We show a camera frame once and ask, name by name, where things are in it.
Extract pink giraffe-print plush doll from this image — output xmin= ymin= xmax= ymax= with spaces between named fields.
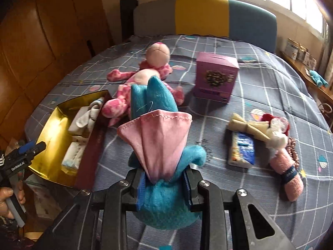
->
xmin=102 ymin=42 xmax=173 ymax=127

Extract purple cardboard box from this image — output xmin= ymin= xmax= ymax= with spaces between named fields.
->
xmin=194 ymin=52 xmax=239 ymax=103

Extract small blue plush on shelf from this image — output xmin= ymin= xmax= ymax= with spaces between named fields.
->
xmin=309 ymin=70 xmax=328 ymax=88

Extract white sock doll blue collar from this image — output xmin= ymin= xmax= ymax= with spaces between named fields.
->
xmin=68 ymin=96 xmax=104 ymax=137

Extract cream bow white plush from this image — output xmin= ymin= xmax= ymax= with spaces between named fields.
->
xmin=227 ymin=113 xmax=288 ymax=150

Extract metal tins on shelf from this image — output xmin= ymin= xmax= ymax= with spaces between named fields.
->
xmin=284 ymin=38 xmax=317 ymax=70

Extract white wet wipes pack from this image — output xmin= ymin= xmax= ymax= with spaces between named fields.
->
xmin=61 ymin=136 xmax=88 ymax=176

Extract grey checked bed cover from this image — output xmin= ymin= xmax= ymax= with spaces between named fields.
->
xmin=25 ymin=36 xmax=332 ymax=249

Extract blue tissue packet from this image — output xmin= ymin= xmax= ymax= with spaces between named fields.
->
xmin=227 ymin=131 xmax=255 ymax=169

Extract wooden side shelf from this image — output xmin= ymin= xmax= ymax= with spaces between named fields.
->
xmin=280 ymin=51 xmax=332 ymax=107

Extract wooden wardrobe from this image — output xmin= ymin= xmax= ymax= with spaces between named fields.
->
xmin=1 ymin=0 xmax=112 ymax=148

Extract person left hand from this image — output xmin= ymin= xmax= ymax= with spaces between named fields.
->
xmin=0 ymin=179 xmax=27 ymax=220

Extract pink rolled towel black band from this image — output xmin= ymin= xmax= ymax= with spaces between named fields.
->
xmin=269 ymin=148 xmax=304 ymax=201

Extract red plush sock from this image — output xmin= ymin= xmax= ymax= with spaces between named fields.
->
xmin=260 ymin=114 xmax=290 ymax=136

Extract gold and maroon storage box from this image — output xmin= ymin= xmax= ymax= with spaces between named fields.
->
xmin=29 ymin=90 xmax=111 ymax=190

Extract grey yellow blue headboard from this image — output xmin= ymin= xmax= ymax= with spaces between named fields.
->
xmin=120 ymin=0 xmax=277 ymax=53

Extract blue plush toy pink wings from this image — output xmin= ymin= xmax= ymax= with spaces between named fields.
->
xmin=117 ymin=76 xmax=207 ymax=230

